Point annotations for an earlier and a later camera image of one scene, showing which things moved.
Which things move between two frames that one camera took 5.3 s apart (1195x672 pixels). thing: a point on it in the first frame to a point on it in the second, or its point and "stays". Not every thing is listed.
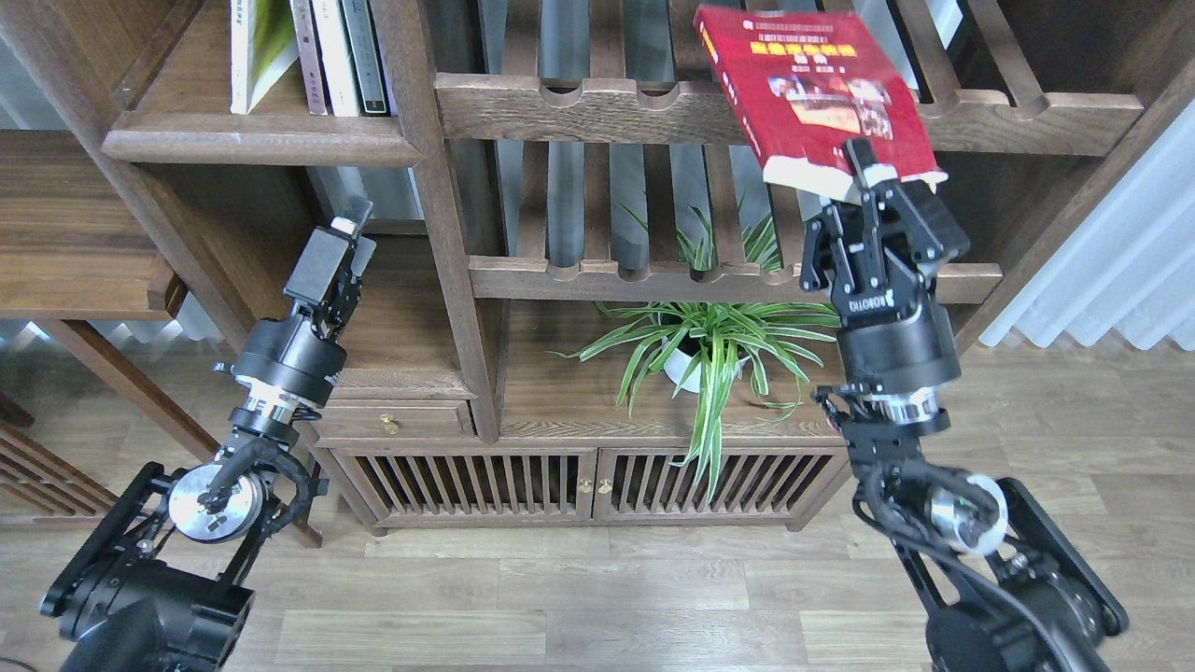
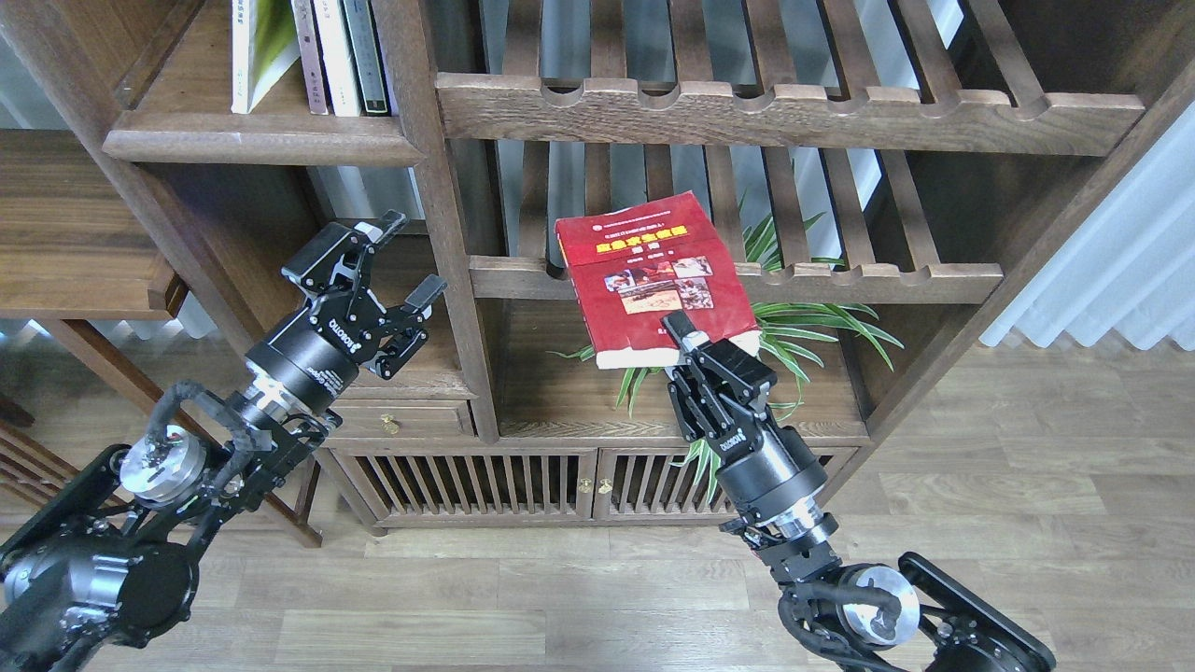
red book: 804,80 to 629,265
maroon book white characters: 310,56 stays
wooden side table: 78,242 stays
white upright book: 334,57 stays
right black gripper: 880,259 to 766,469
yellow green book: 263,46 stays
